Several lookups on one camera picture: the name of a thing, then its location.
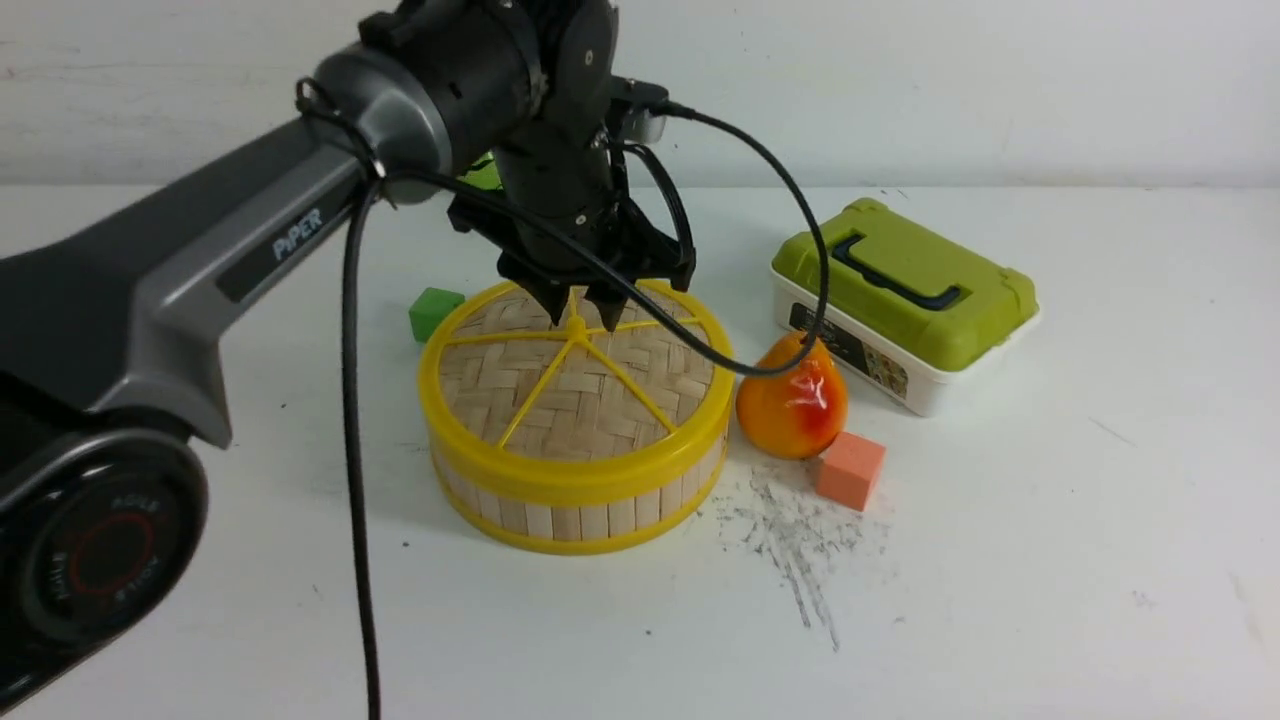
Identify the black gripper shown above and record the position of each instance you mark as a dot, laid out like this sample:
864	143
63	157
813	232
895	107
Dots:
578	185

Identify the yellow woven steamer lid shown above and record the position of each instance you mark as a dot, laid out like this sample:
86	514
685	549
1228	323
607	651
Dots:
564	412

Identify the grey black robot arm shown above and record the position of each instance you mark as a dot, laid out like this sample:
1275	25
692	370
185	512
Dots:
111	361

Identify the yellow bamboo steamer basket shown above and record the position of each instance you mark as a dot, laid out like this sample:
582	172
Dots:
584	529

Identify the green cube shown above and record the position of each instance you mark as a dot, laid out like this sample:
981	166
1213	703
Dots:
430	309

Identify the green striped ball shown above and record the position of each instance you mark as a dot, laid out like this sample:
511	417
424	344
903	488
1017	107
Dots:
483	174

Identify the orange yellow toy pear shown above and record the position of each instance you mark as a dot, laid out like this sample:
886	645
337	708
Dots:
796	414

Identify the salmon pink cube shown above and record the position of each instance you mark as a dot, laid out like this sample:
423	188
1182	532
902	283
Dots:
849	471

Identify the green white storage box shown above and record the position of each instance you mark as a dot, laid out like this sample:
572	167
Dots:
922	318

